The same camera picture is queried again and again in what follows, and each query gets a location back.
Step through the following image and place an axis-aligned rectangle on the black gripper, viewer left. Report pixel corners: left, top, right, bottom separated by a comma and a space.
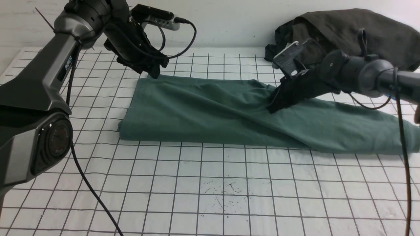
104, 0, 169, 79

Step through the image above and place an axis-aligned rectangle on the black gripper, viewer right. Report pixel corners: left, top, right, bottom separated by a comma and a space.
266, 69, 341, 114

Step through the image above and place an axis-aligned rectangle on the wrist camera, viewer right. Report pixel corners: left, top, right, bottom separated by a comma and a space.
271, 38, 318, 78

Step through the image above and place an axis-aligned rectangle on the dark grey-brown garment pile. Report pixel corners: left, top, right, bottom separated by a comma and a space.
264, 9, 420, 71

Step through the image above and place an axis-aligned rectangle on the wrist camera, viewer left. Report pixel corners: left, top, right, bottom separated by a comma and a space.
130, 4, 180, 31

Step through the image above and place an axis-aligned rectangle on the wrist camera, viewer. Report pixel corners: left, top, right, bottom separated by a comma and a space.
130, 4, 180, 31
271, 38, 318, 78

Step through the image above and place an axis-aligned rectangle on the green long-sleeve top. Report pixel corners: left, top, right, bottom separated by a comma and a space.
118, 75, 402, 154

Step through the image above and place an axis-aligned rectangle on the black cable, viewer right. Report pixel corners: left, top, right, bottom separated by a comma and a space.
348, 67, 412, 236

